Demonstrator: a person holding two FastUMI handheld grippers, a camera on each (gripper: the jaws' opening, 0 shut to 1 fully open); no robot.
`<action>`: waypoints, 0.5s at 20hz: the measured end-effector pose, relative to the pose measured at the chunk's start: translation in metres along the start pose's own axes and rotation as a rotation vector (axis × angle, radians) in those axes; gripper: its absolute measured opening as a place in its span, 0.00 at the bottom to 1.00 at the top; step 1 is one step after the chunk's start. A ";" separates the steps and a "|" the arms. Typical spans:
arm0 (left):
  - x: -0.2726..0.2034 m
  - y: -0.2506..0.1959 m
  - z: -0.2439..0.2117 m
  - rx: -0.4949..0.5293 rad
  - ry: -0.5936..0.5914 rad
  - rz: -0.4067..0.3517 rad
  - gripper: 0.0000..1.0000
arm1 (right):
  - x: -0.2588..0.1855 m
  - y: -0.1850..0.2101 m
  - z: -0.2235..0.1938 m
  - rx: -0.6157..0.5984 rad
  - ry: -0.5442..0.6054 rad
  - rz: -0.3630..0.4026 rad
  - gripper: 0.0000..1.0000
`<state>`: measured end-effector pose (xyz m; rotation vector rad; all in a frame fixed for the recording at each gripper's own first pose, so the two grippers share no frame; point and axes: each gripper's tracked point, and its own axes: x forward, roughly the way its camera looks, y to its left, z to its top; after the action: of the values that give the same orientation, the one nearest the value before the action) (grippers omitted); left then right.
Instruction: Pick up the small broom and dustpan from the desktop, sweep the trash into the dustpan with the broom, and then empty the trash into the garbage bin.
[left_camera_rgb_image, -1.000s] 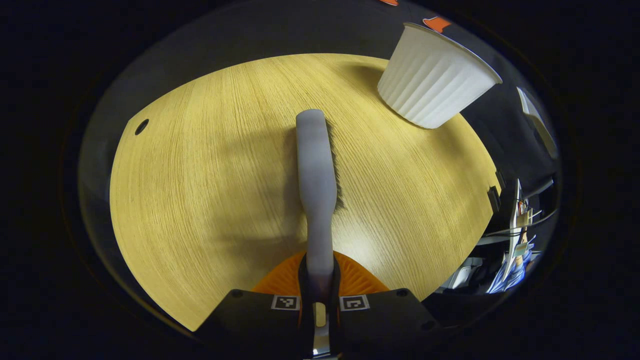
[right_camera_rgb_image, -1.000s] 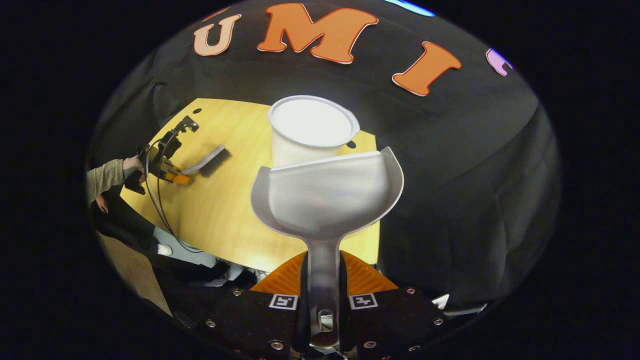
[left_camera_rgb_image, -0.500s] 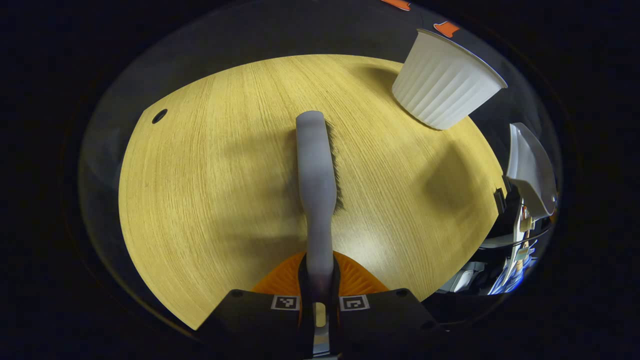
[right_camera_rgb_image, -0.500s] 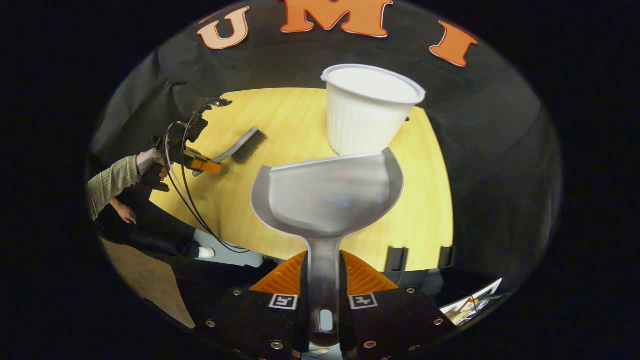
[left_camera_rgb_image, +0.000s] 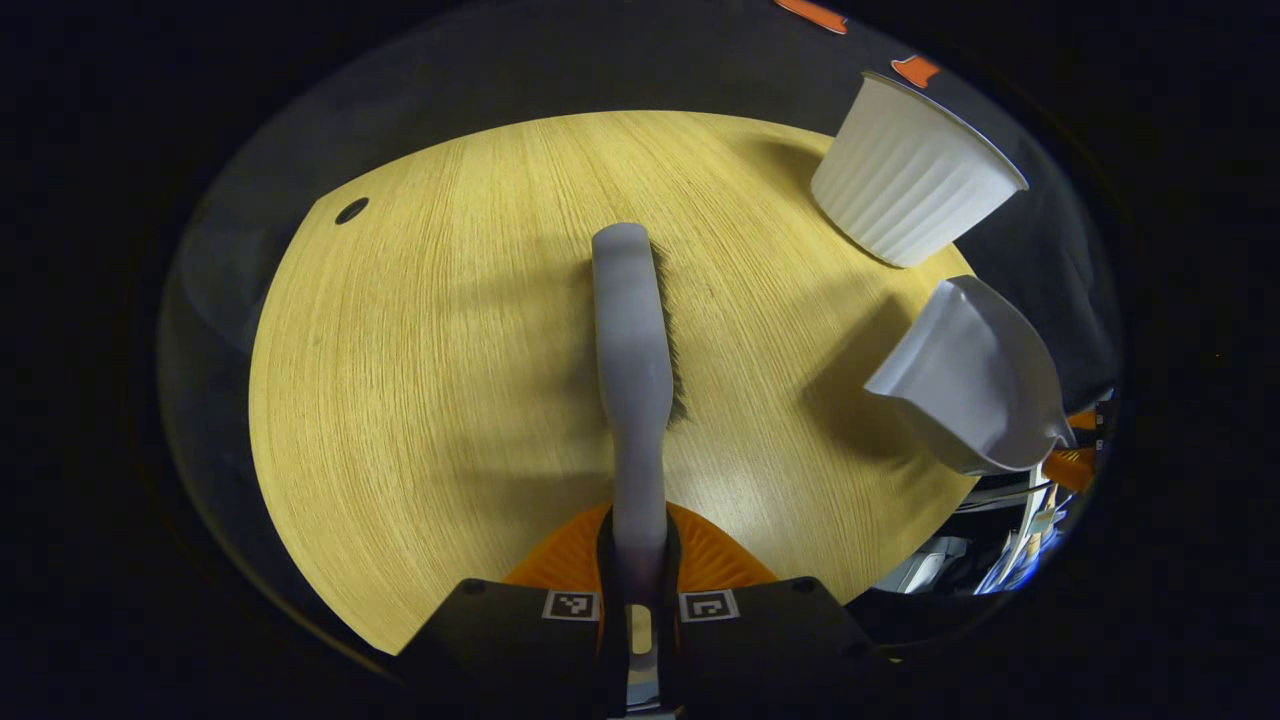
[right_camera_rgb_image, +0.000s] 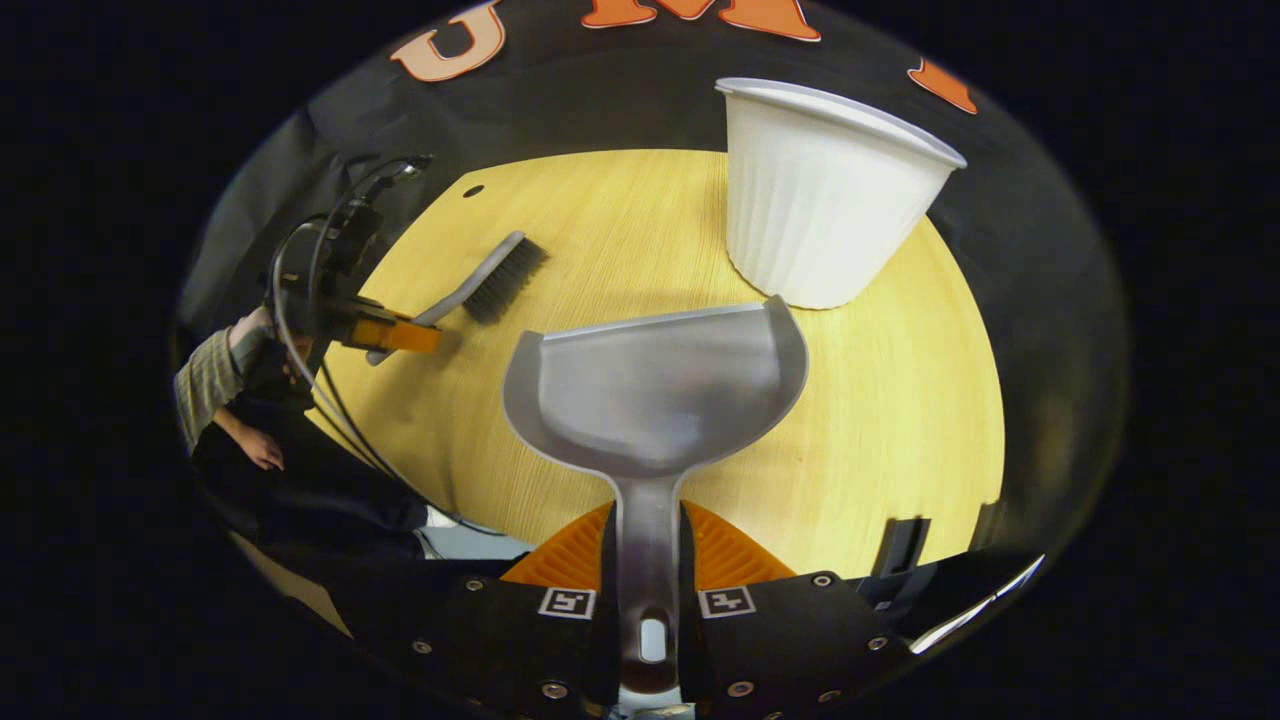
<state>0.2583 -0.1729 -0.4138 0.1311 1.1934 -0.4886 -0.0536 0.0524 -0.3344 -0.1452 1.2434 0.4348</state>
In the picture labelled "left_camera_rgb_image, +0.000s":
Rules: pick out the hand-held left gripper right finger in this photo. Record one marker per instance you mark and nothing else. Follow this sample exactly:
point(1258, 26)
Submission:
point(780, 650)

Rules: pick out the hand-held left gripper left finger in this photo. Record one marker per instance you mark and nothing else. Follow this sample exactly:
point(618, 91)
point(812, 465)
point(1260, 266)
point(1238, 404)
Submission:
point(510, 650)

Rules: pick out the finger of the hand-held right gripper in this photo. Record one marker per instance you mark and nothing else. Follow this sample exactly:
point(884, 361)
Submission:
point(1072, 470)
point(1085, 419)

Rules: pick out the grey dustpan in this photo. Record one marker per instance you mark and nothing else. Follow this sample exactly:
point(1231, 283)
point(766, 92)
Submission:
point(980, 390)

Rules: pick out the white ribbed garbage bin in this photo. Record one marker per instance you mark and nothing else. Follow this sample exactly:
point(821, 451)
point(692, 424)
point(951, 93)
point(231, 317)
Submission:
point(905, 180)

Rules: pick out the small grey broom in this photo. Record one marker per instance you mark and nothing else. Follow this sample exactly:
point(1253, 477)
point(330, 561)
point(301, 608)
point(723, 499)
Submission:
point(632, 350)

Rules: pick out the wooden desktop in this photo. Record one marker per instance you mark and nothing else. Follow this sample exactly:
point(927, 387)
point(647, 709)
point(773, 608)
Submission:
point(420, 380)

